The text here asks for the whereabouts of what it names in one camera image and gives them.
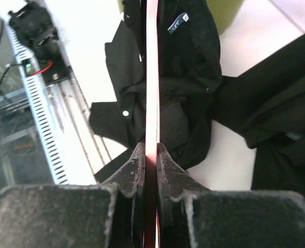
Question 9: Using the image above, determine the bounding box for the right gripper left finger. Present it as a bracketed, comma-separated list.
[0, 143, 146, 247]

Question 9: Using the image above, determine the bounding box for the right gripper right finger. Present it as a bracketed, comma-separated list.
[156, 144, 305, 247]

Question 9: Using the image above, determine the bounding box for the black shirt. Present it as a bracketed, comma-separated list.
[214, 34, 305, 197]
[89, 1, 222, 182]

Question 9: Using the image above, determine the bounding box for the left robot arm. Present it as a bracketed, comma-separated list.
[8, 1, 60, 61]

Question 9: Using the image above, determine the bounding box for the green plastic basket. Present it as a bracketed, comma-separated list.
[209, 0, 244, 35]

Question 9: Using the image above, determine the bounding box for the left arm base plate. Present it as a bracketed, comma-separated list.
[41, 57, 70, 86]

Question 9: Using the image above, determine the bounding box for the slotted cable duct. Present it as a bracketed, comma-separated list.
[6, 27, 70, 184]

